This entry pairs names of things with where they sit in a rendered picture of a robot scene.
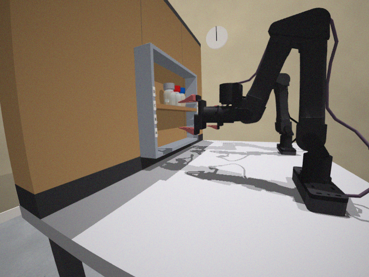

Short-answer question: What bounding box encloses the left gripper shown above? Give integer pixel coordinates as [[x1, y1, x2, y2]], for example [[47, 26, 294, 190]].
[[178, 94, 219, 135]]

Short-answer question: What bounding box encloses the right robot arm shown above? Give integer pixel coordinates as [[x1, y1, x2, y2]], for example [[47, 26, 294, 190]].
[[273, 73, 296, 152]]

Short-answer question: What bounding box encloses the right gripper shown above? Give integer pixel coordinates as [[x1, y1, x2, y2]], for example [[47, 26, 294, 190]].
[[207, 123, 223, 129]]

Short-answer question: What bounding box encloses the white bottle with red cap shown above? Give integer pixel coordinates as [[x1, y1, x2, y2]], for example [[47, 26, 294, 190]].
[[174, 86, 181, 106]]

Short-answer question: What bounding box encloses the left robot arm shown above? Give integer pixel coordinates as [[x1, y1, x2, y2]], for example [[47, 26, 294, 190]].
[[215, 8, 349, 203]]

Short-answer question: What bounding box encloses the grey rectangular rack frame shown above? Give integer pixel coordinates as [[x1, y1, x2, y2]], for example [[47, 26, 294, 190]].
[[134, 43, 198, 159]]

